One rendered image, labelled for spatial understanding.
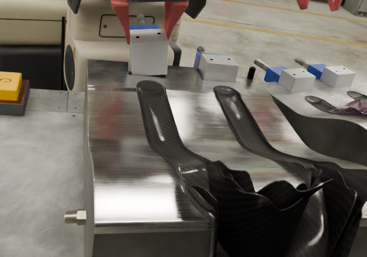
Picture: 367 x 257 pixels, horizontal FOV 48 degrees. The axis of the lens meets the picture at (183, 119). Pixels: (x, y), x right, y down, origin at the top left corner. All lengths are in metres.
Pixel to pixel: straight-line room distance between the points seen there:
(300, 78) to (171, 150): 0.35
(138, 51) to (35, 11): 0.62
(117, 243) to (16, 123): 0.37
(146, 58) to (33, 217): 0.25
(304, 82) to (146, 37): 0.31
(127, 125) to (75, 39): 0.49
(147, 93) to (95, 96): 0.07
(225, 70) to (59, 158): 0.26
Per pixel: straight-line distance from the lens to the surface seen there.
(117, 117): 0.48
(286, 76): 0.74
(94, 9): 0.90
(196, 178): 0.36
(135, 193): 0.30
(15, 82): 0.66
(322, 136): 0.64
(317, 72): 0.84
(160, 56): 0.57
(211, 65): 0.60
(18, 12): 1.15
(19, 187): 0.51
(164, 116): 0.50
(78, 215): 0.41
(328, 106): 0.73
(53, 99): 0.69
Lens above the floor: 1.13
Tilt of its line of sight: 29 degrees down
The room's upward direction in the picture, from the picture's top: 11 degrees clockwise
